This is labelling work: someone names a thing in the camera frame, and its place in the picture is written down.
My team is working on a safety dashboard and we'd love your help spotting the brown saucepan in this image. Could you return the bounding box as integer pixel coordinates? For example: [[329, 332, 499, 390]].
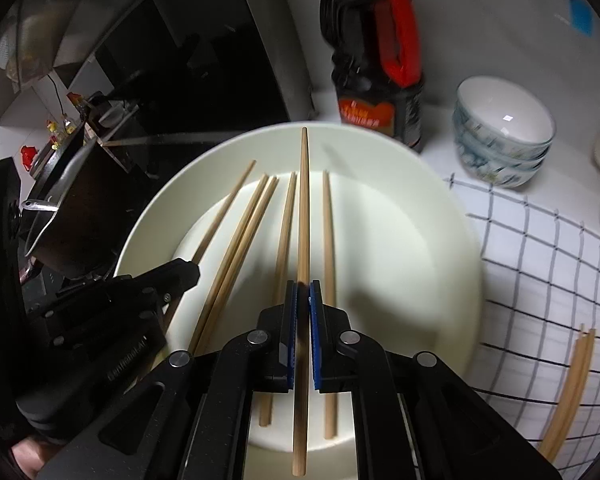
[[21, 130, 148, 281]]

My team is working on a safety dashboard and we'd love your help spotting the wooden chopstick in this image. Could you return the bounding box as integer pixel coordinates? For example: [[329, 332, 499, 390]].
[[197, 175, 280, 357], [292, 127, 311, 477], [257, 171, 299, 427], [186, 174, 271, 355], [164, 160, 257, 333]]

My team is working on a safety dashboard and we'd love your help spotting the white checked cloth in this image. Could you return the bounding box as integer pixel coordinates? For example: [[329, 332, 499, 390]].
[[442, 172, 600, 461]]

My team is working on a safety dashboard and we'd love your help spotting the floral ceramic bowl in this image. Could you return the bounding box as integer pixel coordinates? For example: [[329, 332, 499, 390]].
[[454, 76, 556, 148], [455, 125, 552, 164], [457, 145, 543, 190]]

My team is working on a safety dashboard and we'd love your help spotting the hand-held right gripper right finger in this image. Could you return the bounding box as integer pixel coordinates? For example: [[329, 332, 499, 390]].
[[309, 280, 563, 480]]

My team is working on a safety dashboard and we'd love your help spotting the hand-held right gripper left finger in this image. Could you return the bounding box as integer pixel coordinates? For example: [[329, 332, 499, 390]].
[[37, 282, 299, 480]]

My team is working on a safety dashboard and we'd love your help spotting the person's left hand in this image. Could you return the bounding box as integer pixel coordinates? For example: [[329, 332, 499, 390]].
[[7, 435, 48, 480]]

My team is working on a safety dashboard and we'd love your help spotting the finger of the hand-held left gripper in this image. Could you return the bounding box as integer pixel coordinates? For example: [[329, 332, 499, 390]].
[[40, 258, 201, 351]]

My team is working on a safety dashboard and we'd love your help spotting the dark soy sauce bottle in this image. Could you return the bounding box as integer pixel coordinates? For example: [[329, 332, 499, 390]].
[[319, 0, 427, 153]]

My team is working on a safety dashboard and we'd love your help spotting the white round tray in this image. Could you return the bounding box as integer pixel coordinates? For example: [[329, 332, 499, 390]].
[[114, 122, 485, 480]]

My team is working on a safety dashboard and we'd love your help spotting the pile of wooden chopsticks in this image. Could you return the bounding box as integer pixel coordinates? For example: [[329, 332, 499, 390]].
[[537, 324, 597, 462]]

